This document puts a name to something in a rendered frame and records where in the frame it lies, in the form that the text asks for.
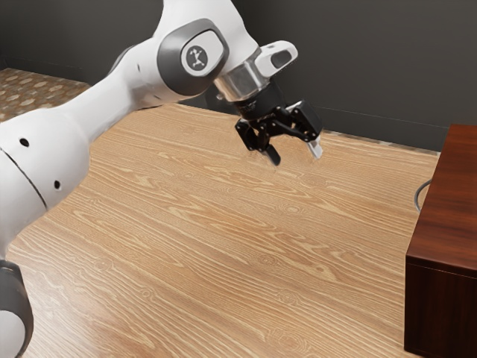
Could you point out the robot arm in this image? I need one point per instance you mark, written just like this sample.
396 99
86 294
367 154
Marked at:
112 89

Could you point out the dark red wooden cabinet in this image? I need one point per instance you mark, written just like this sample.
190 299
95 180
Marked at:
445 238

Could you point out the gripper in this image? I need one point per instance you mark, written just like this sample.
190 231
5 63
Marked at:
262 101

